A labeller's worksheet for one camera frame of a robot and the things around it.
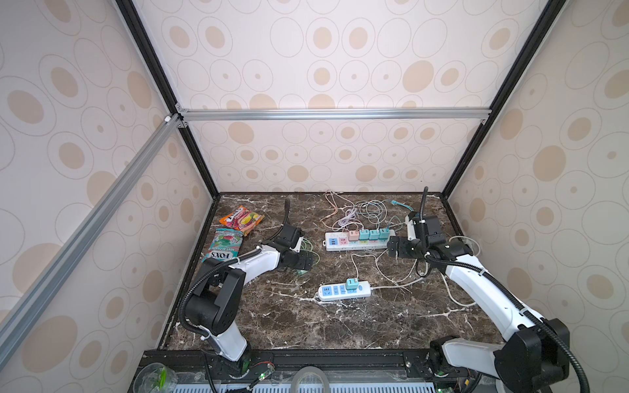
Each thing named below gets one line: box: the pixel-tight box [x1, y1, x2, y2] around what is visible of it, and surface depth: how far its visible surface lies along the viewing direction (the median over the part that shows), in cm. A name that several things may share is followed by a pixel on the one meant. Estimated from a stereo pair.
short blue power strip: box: [317, 280, 372, 302], surface depth 88 cm
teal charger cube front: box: [358, 229, 370, 241], surface depth 99 cm
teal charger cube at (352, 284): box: [345, 278, 359, 291], surface depth 85 cm
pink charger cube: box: [348, 230, 360, 242], surface depth 99 cm
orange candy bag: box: [219, 205, 266, 237], surface depth 108 cm
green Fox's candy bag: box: [201, 227, 244, 263], surface depth 102 cm
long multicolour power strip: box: [321, 229, 396, 252], surface depth 102 cm
